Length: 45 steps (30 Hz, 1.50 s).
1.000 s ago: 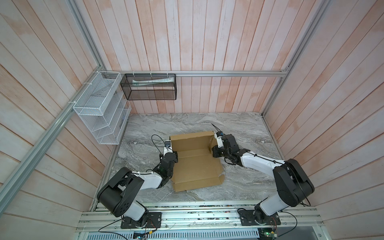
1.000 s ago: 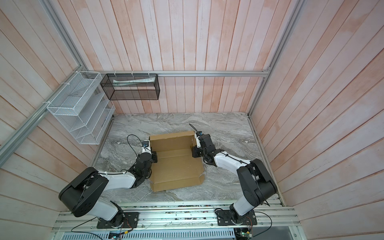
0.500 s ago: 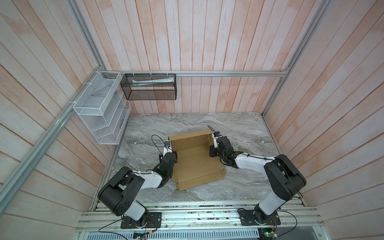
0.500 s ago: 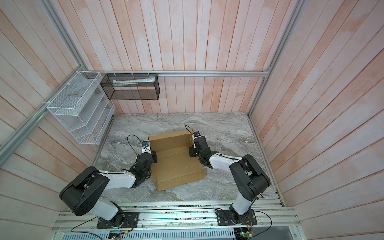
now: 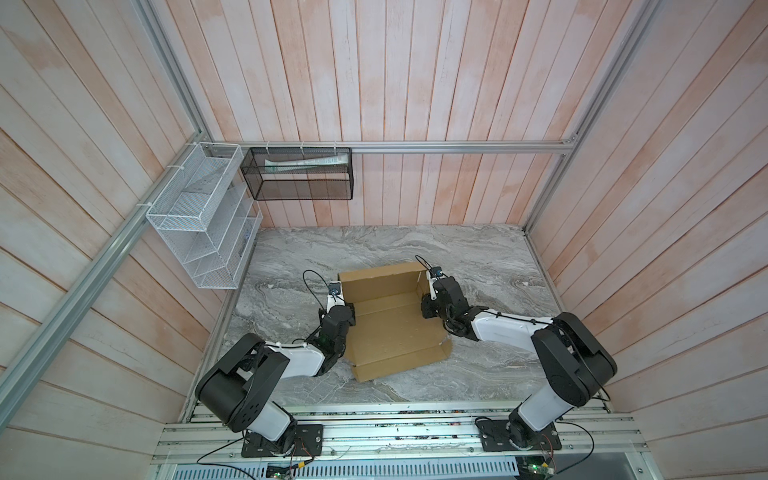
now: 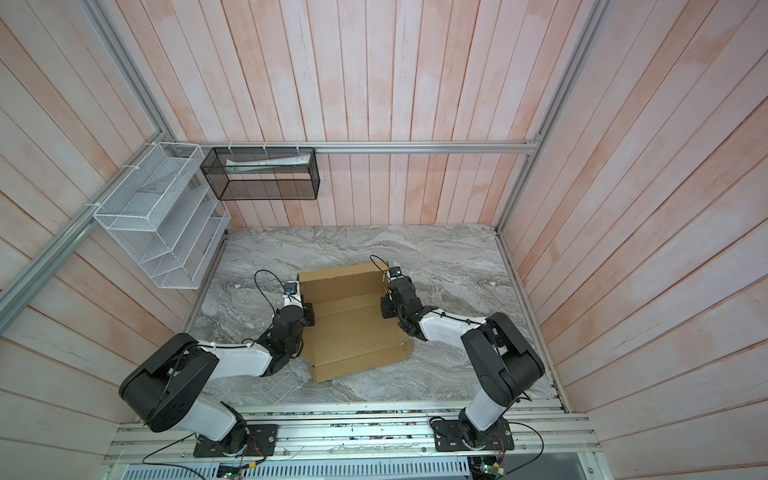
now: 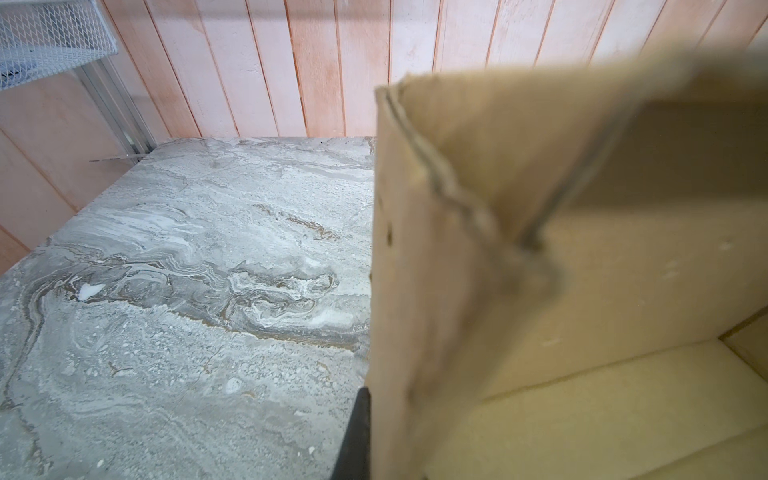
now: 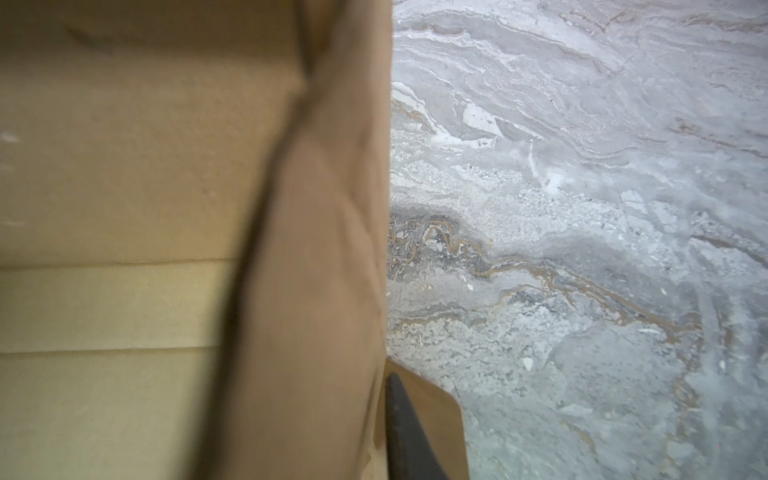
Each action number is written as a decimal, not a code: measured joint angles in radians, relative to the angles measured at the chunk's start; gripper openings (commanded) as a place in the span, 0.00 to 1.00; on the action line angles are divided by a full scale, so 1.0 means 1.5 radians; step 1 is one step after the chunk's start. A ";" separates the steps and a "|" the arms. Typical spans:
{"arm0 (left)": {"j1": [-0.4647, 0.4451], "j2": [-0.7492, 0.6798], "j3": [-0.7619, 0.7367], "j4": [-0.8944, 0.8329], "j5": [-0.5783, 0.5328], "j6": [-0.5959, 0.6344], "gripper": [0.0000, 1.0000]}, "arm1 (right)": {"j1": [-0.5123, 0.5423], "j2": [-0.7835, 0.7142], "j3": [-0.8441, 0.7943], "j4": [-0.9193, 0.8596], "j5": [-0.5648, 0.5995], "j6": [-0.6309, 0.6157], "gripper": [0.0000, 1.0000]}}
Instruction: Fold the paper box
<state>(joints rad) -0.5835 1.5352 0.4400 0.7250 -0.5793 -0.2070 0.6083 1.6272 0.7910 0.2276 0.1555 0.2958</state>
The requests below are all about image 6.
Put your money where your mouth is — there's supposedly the aluminium mounting rail frame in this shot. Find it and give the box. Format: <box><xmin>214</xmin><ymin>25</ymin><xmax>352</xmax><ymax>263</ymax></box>
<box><xmin>104</xmin><ymin>398</ymin><xmax>601</xmax><ymax>464</ymax></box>

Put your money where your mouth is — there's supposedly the black wire mesh basket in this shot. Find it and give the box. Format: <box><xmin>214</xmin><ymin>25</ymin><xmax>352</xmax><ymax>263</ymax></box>
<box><xmin>201</xmin><ymin>146</ymin><xmax>321</xmax><ymax>201</ymax></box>

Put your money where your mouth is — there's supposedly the right green circuit board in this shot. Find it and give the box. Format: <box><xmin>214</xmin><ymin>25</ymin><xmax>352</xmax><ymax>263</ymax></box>
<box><xmin>468</xmin><ymin>457</ymin><xmax>505</xmax><ymax>480</ymax></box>

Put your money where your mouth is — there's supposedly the green circuit board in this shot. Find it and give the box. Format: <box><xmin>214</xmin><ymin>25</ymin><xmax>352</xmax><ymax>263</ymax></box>
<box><xmin>468</xmin><ymin>457</ymin><xmax>505</xmax><ymax>480</ymax></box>
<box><xmin>216</xmin><ymin>464</ymin><xmax>247</xmax><ymax>480</ymax></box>

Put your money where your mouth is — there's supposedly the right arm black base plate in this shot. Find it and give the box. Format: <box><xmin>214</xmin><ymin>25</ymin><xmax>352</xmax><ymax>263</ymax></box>
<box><xmin>428</xmin><ymin>416</ymin><xmax>514</xmax><ymax>452</ymax></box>

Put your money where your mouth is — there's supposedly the white paper in black basket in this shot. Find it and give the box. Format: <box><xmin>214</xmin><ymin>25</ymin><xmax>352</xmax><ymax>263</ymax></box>
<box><xmin>225</xmin><ymin>154</ymin><xmax>312</xmax><ymax>174</ymax></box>

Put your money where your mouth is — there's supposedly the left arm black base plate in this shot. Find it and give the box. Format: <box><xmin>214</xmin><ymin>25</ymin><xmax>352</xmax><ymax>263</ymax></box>
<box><xmin>193</xmin><ymin>423</ymin><xmax>279</xmax><ymax>458</ymax></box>

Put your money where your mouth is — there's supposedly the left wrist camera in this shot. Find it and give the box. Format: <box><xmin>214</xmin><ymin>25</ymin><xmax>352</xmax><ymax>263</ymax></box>
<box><xmin>282</xmin><ymin>281</ymin><xmax>303</xmax><ymax>307</ymax></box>

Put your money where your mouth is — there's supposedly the left green circuit board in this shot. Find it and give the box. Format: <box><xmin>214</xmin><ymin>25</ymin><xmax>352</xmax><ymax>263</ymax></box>
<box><xmin>216</xmin><ymin>464</ymin><xmax>247</xmax><ymax>480</ymax></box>

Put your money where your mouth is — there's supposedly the white slotted cable duct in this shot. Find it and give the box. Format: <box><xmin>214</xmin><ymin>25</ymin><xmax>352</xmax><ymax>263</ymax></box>
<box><xmin>118</xmin><ymin>456</ymin><xmax>471</xmax><ymax>479</ymax></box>

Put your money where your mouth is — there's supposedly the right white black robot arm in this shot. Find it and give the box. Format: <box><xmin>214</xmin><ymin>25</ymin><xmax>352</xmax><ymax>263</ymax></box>
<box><xmin>381</xmin><ymin>275</ymin><xmax>546</xmax><ymax>436</ymax></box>

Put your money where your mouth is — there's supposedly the white wire mesh shelf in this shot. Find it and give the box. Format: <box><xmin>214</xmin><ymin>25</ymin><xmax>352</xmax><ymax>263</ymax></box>
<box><xmin>94</xmin><ymin>142</ymin><xmax>230</xmax><ymax>290</ymax></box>

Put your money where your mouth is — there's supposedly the brown cardboard box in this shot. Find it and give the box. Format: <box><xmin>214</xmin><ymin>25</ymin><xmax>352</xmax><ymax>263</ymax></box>
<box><xmin>298</xmin><ymin>262</ymin><xmax>413</xmax><ymax>382</ymax></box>

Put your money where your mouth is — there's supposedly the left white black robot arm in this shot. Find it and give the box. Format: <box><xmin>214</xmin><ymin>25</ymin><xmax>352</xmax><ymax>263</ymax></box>
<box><xmin>118</xmin><ymin>298</ymin><xmax>315</xmax><ymax>444</ymax></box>

